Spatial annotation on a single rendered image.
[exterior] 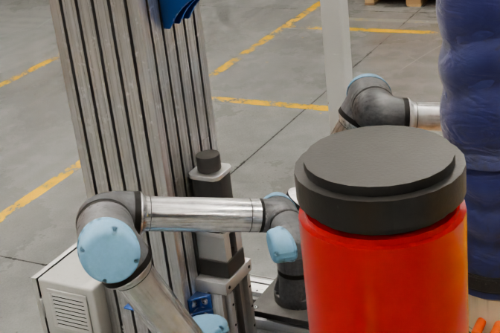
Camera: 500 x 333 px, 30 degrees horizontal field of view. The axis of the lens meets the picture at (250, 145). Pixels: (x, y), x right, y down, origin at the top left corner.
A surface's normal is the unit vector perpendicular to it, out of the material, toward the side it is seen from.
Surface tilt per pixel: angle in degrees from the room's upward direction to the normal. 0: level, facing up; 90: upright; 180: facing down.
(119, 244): 84
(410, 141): 0
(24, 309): 0
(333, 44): 90
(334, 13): 90
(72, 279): 0
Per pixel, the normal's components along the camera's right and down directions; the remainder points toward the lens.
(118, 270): 0.15, 0.26
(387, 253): -0.11, 0.40
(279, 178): -0.11, -0.92
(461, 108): -0.84, 0.07
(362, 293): -0.36, 0.40
